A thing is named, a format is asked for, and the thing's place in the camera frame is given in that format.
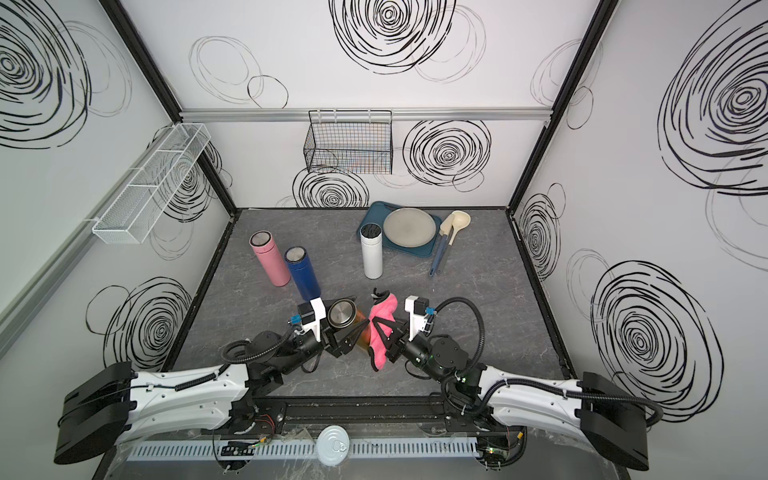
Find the teal tray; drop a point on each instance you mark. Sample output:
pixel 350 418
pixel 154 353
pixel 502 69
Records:
pixel 377 213

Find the pink thermos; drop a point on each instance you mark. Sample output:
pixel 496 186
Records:
pixel 268 254

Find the white mesh shelf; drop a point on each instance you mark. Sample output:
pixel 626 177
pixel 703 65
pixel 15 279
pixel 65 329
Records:
pixel 168 162

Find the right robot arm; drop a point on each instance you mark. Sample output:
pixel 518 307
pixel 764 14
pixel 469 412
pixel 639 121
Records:
pixel 591 410

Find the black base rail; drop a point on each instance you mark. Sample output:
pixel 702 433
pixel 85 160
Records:
pixel 275 414

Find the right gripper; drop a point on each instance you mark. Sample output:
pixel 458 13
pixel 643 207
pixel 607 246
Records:
pixel 401 328

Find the pink cloth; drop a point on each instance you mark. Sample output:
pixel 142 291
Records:
pixel 380 316

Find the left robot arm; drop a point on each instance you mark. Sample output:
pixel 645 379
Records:
pixel 120 404

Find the grey round plate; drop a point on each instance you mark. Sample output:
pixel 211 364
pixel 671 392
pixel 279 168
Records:
pixel 409 227

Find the white slotted cable duct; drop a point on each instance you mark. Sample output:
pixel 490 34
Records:
pixel 302 449

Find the beige ladle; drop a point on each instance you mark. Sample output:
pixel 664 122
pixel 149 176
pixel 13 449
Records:
pixel 460 220

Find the blue handled utensil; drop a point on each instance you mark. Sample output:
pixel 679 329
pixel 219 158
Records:
pixel 444 231

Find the black wire basket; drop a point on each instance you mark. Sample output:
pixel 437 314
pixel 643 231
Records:
pixel 356 141

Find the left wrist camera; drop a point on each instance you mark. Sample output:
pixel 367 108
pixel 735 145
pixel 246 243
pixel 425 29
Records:
pixel 308 317

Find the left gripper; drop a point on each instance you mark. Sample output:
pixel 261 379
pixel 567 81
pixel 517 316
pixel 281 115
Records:
pixel 334 341

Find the blue thermos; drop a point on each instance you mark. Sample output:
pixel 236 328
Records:
pixel 302 272

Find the white round can lid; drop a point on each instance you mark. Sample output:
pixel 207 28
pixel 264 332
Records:
pixel 332 446

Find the white thermos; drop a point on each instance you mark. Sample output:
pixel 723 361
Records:
pixel 371 239

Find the gold thermos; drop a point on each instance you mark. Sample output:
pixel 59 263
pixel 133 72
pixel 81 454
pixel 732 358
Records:
pixel 342 313

